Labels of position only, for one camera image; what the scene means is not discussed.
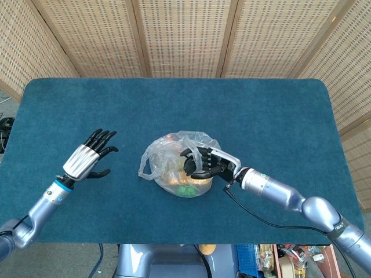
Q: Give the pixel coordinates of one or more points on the teal carpet table mat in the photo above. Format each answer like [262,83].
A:
[261,121]

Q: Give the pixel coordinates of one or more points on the clear plastic bag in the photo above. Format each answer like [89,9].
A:
[156,162]

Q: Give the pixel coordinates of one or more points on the black floor device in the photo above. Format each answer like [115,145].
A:
[6,123]

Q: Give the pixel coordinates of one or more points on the blue plastic crate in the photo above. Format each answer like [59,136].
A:
[246,257]

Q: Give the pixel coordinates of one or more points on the gold foil snack packet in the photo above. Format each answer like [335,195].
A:
[176,181]

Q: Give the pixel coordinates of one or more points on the woven wicker folding screen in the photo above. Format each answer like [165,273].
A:
[185,37]

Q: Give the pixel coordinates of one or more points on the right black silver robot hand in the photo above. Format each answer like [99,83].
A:
[214,162]

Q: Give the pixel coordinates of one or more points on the green toy building brick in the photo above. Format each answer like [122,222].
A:
[185,190]

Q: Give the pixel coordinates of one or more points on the white packet with orange edge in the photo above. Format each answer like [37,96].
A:
[170,136]

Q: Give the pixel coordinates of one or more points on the pink storage box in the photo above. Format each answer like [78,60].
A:
[333,260]

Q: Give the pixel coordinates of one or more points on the clear plastic bottle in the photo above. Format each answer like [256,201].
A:
[266,260]

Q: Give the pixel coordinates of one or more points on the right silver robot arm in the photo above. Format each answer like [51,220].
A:
[290,194]

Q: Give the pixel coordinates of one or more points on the silver blue robot torso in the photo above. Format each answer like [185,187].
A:
[162,260]

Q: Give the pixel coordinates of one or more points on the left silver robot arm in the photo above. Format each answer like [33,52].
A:
[40,205]

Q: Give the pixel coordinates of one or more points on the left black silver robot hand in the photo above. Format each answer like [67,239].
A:
[81,162]

